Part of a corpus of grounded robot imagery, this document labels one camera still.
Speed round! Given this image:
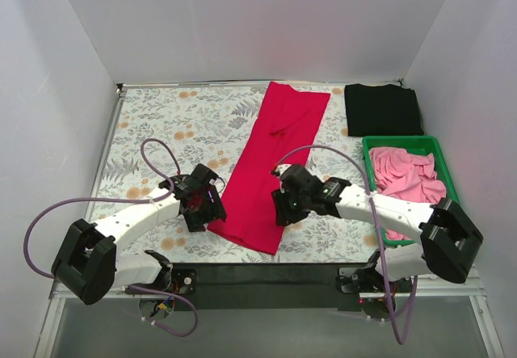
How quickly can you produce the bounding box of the green plastic bin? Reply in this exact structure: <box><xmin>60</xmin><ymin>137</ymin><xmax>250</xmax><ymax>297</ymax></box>
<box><xmin>360</xmin><ymin>134</ymin><xmax>464</xmax><ymax>248</ymax></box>

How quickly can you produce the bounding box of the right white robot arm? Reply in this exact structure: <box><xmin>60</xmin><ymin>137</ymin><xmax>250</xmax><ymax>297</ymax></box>
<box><xmin>272</xmin><ymin>164</ymin><xmax>484</xmax><ymax>287</ymax></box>

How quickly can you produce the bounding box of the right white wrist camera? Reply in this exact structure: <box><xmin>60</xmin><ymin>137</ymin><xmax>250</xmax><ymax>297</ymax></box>
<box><xmin>271</xmin><ymin>164</ymin><xmax>291</xmax><ymax>179</ymax></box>

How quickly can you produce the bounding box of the pink t shirt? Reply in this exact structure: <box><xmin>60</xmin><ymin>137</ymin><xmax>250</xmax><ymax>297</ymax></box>
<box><xmin>369</xmin><ymin>146</ymin><xmax>448</xmax><ymax>244</ymax></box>

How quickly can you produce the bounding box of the folded black t shirt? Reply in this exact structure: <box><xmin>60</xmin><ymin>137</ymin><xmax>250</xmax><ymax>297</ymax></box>
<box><xmin>344</xmin><ymin>84</ymin><xmax>424</xmax><ymax>137</ymax></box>

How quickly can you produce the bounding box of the red t shirt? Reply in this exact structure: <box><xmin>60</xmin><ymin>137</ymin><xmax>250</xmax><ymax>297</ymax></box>
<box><xmin>208</xmin><ymin>82</ymin><xmax>330</xmax><ymax>255</ymax></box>

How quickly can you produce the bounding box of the floral table mat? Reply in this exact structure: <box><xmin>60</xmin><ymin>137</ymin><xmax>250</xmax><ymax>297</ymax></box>
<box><xmin>86</xmin><ymin>84</ymin><xmax>378</xmax><ymax>263</ymax></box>

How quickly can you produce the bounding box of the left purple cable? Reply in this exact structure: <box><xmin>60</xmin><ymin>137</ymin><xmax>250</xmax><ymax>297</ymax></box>
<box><xmin>23</xmin><ymin>138</ymin><xmax>200</xmax><ymax>338</ymax></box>

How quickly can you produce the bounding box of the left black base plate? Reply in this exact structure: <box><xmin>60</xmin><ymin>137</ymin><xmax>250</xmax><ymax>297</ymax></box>
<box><xmin>124</xmin><ymin>267</ymin><xmax>199</xmax><ymax>297</ymax></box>

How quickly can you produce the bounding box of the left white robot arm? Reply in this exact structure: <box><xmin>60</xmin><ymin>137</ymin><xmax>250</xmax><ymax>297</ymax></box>
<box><xmin>51</xmin><ymin>164</ymin><xmax>227</xmax><ymax>305</ymax></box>

